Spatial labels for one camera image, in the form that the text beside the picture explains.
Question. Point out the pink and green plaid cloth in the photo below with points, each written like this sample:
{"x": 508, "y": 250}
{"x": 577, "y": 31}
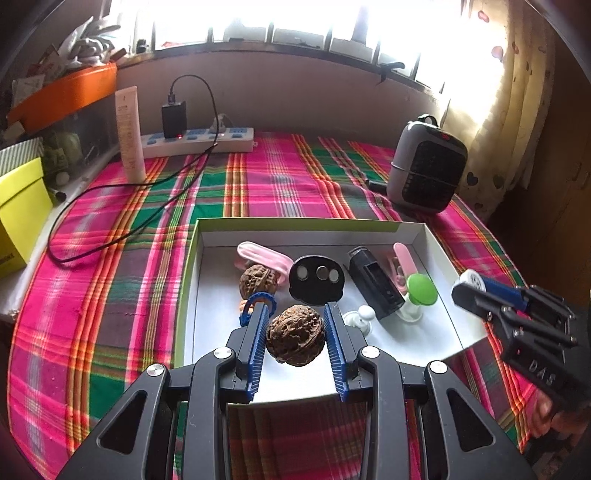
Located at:
{"x": 115, "y": 300}

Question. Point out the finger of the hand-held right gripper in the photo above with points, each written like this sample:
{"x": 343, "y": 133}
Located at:
{"x": 475, "y": 300}
{"x": 503, "y": 290}

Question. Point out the window with metal bars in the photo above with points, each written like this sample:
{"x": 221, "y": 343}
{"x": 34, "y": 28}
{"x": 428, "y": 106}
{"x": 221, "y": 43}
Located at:
{"x": 277, "y": 18}

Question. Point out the white power plug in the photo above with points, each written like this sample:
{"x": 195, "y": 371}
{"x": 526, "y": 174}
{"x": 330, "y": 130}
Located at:
{"x": 220, "y": 124}

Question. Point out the cream tube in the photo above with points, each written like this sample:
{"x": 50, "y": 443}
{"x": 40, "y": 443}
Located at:
{"x": 129, "y": 134}

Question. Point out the brown walnut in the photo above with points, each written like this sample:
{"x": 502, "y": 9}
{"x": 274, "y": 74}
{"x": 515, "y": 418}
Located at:
{"x": 295, "y": 334}
{"x": 256, "y": 279}

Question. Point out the yellow box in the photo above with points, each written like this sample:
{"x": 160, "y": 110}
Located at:
{"x": 23, "y": 207}

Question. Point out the black light with clear lens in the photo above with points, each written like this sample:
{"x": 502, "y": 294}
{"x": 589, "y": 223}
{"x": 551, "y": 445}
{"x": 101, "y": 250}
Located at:
{"x": 374, "y": 286}

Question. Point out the white knob hook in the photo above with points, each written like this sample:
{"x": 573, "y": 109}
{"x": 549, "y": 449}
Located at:
{"x": 364, "y": 313}

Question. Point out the clear glass container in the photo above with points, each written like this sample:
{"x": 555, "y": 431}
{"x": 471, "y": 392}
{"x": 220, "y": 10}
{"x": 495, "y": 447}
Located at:
{"x": 78, "y": 138}

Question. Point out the black disc with metal magnets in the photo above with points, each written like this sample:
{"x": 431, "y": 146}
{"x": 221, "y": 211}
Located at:
{"x": 314, "y": 290}

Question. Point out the yellow patterned curtain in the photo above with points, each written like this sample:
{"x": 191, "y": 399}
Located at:
{"x": 517, "y": 115}

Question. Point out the green topped white holder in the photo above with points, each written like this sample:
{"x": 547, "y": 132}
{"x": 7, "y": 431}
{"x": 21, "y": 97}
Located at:
{"x": 422, "y": 286}

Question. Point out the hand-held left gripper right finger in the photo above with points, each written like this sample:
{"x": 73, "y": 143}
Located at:
{"x": 337, "y": 350}

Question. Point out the pink plastic clip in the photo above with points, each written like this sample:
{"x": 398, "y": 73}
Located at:
{"x": 405, "y": 261}
{"x": 263, "y": 253}

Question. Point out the white and grey suction hook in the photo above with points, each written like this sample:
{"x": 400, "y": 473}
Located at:
{"x": 471, "y": 278}

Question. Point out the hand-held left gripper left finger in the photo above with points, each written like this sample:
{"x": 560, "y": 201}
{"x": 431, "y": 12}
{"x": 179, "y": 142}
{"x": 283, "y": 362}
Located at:
{"x": 256, "y": 350}

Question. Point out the striped white box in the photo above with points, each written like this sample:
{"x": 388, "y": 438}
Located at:
{"x": 18, "y": 154}

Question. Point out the grey and black small heater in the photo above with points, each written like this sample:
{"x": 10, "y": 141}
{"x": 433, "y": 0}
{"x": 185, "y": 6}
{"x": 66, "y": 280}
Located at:
{"x": 425, "y": 175}

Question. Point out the white power strip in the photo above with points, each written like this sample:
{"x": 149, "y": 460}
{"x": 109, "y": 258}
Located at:
{"x": 203, "y": 141}

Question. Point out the person's right hand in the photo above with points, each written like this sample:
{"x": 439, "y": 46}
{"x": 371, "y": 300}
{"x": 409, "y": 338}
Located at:
{"x": 551, "y": 413}

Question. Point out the white plastic bag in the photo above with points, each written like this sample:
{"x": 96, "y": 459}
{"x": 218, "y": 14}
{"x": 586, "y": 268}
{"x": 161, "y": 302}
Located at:
{"x": 87, "y": 41}

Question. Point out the white and green cardboard box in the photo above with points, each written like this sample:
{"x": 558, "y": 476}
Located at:
{"x": 207, "y": 323}

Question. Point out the orange box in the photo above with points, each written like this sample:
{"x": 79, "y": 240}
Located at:
{"x": 69, "y": 87}

